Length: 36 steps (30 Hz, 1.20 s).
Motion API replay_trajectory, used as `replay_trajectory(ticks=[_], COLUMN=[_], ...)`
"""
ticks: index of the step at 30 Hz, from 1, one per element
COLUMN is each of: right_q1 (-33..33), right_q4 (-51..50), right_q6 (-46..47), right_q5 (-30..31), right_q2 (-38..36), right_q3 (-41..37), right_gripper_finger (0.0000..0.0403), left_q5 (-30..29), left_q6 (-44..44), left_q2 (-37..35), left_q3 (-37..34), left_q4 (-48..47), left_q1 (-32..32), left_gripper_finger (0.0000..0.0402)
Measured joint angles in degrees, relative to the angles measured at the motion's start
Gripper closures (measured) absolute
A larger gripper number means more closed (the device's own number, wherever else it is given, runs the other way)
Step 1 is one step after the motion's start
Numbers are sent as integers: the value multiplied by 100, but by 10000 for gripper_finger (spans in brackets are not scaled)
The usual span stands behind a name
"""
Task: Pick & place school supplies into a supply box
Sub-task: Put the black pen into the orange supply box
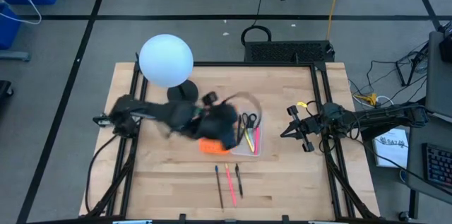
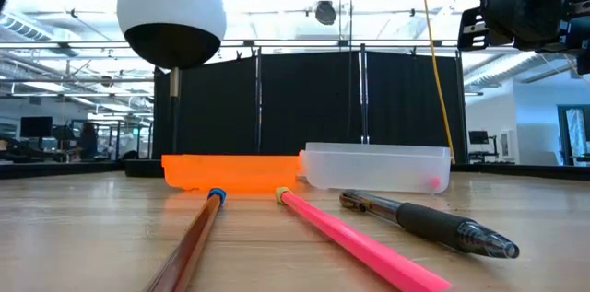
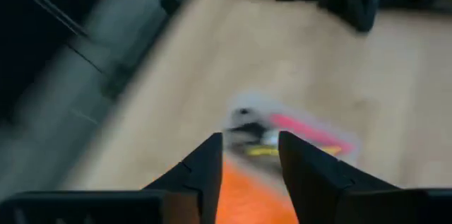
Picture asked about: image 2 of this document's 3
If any black rubber-grip ballpoint pen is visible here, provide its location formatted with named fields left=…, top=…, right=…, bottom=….
left=339, top=189, right=521, bottom=260

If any pink pencil yellow eraser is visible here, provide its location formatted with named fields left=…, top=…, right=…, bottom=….
left=275, top=186, right=454, bottom=292

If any brown pencil blue eraser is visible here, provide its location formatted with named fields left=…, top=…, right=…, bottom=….
left=145, top=187, right=228, bottom=292

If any clear plastic supply box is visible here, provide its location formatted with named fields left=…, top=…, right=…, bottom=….
left=298, top=142, right=453, bottom=194

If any orange plastic box lid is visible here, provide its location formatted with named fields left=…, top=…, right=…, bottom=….
left=160, top=154, right=301, bottom=193

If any small black computer monitor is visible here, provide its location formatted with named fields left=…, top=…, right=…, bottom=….
left=468, top=130, right=490, bottom=146

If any black curtain backdrop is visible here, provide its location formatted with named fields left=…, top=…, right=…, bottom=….
left=151, top=50, right=467, bottom=165

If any white globe table lamp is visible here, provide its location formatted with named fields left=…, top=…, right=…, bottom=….
left=116, top=0, right=228, bottom=179

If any person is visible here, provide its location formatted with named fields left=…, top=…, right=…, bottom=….
left=78, top=121, right=99, bottom=160

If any yellow hanging cable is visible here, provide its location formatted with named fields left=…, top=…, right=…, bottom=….
left=417, top=0, right=456, bottom=165

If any black overhead camera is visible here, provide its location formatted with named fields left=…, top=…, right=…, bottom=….
left=314, top=0, right=337, bottom=27

